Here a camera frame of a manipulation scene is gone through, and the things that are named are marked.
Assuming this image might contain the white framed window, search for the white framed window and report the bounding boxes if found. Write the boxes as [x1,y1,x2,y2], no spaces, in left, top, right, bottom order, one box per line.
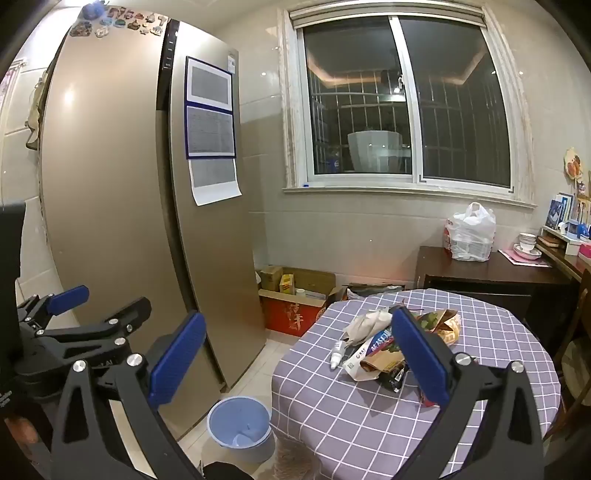
[280,1,535,207]

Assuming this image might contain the brown printed cardboard box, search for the brown printed cardboard box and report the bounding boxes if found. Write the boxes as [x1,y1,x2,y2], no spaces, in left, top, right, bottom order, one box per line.
[344,283,405,300]

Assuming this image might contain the fridge magnets cluster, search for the fridge magnets cluster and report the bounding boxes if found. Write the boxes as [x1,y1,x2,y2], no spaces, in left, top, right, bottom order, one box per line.
[68,1,169,39]

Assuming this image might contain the white plastic shopping bag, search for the white plastic shopping bag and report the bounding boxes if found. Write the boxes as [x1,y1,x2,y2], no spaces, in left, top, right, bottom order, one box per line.
[443,202,497,262]

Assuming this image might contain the dark wooden side table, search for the dark wooden side table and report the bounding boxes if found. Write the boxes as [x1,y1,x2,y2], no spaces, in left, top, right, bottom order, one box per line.
[416,246,575,333]

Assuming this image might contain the red cardboard box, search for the red cardboard box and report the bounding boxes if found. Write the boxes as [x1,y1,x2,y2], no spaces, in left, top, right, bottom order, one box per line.
[257,266,346,337]

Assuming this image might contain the stacked white bowls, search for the stacked white bowls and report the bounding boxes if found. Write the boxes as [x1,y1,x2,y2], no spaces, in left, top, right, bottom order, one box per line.
[513,233,542,261]

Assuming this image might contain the beige crumpled cloth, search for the beige crumpled cloth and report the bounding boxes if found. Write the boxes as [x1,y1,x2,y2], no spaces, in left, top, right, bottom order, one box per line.
[344,310,393,346]

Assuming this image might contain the orange white plastic bag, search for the orange white plastic bag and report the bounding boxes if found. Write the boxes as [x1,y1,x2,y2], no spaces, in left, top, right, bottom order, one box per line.
[418,309,461,346]

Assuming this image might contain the light blue trash bin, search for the light blue trash bin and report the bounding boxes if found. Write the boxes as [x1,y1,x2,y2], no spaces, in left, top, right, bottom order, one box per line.
[206,396,276,463]

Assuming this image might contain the purple checked tablecloth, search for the purple checked tablecloth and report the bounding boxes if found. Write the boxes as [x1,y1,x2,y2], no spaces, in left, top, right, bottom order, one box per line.
[271,289,560,479]

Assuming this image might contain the papers on refrigerator door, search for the papers on refrigerator door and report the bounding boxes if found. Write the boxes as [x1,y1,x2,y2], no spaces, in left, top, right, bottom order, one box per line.
[184,56,242,206]

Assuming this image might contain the wooden chair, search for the wooden chair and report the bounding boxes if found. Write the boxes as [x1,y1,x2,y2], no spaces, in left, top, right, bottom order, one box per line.
[544,270,590,439]

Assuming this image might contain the white dropper bottle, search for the white dropper bottle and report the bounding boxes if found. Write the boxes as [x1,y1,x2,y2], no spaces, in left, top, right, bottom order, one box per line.
[329,340,346,371]

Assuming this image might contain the blue white toothpaste box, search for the blue white toothpaste box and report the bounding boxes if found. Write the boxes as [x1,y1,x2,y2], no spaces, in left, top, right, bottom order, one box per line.
[344,328,394,382]

